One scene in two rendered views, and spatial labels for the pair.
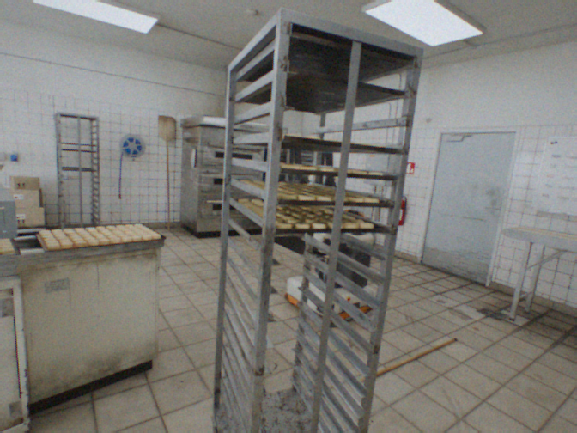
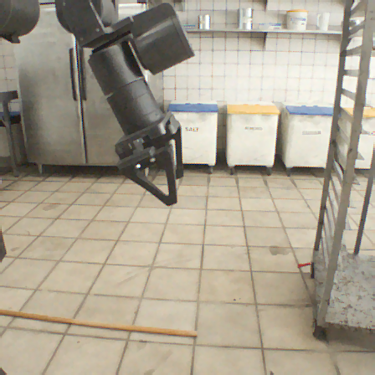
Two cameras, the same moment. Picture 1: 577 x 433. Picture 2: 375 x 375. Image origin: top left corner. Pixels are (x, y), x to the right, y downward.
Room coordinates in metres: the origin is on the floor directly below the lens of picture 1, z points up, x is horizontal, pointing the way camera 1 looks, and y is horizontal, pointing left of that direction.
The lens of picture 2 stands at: (2.87, 0.20, 1.15)
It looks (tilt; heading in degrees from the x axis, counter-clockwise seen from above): 20 degrees down; 221
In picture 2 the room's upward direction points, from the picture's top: straight up
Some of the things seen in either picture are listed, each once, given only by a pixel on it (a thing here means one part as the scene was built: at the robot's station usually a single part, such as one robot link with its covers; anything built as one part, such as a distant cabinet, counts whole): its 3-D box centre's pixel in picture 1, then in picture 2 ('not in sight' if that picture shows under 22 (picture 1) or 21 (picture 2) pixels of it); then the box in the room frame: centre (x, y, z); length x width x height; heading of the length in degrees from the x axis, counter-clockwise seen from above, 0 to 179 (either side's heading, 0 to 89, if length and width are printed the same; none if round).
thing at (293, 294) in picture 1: (329, 294); not in sight; (3.07, -0.42, 0.16); 0.67 x 0.64 x 0.25; 126
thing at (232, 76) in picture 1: (223, 254); not in sight; (1.48, 0.32, 0.97); 0.03 x 0.03 x 1.70; 24
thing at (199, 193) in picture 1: (231, 179); not in sight; (6.04, 1.22, 1.00); 1.56 x 1.20 x 2.01; 126
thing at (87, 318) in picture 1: (89, 310); not in sight; (1.79, 1.17, 0.45); 0.70 x 0.34 x 0.90; 136
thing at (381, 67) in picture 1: (310, 71); not in sight; (1.28, -0.02, 1.77); 0.60 x 0.40 x 0.02; 24
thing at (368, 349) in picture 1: (328, 311); (345, 158); (1.37, -0.19, 0.78); 0.64 x 0.03 x 0.03; 24
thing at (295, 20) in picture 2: not in sight; (296, 21); (-0.90, -1.51, 1.67); 0.25 x 0.24 x 0.21; 126
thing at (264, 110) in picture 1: (256, 113); not in sight; (1.21, 0.17, 1.59); 0.64 x 0.03 x 0.03; 24
